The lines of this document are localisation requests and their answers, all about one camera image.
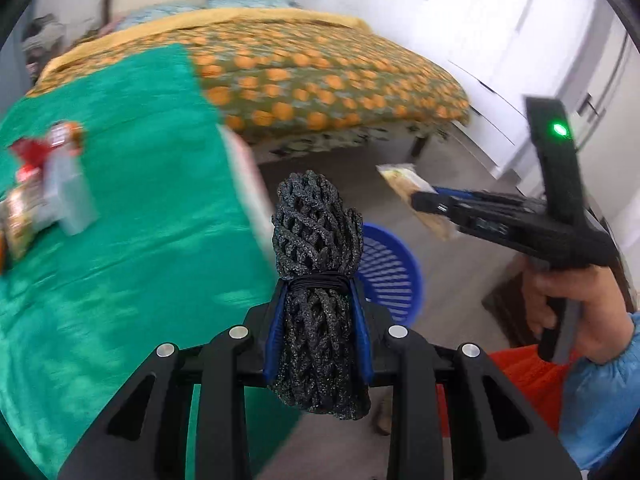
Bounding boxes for blue plastic trash basket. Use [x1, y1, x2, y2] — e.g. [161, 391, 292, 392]
[354, 222, 426, 328]

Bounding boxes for black foam net bundle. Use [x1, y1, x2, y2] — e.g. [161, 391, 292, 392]
[271, 170, 371, 420]

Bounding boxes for pink striped sheet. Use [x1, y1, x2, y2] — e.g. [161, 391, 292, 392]
[219, 126, 276, 266]

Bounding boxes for beige snack wrapper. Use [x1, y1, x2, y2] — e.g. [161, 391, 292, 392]
[375, 162, 459, 241]

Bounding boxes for blue sleeve right forearm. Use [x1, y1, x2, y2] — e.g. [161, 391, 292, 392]
[559, 313, 640, 470]

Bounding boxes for orange soda can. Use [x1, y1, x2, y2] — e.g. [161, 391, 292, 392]
[47, 120, 86, 155]

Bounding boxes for oat bread wrapper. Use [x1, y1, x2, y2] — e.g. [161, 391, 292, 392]
[1, 180, 50, 270]

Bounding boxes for right hand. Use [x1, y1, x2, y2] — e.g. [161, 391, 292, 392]
[521, 257, 634, 365]

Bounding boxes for green embroidered bedspread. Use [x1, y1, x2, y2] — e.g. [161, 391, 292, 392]
[1, 44, 276, 479]

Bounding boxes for clear plastic box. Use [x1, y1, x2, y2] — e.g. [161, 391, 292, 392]
[43, 146, 98, 236]

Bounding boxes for white wardrobe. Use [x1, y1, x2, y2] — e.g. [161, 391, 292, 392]
[298, 0, 639, 246]

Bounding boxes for orange floral quilt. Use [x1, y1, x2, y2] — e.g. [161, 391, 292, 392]
[30, 8, 470, 134]

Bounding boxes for red crumpled plastic bag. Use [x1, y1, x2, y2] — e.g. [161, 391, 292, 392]
[9, 136, 53, 171]

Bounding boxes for orange red clothing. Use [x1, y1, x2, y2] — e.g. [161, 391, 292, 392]
[435, 343, 582, 436]

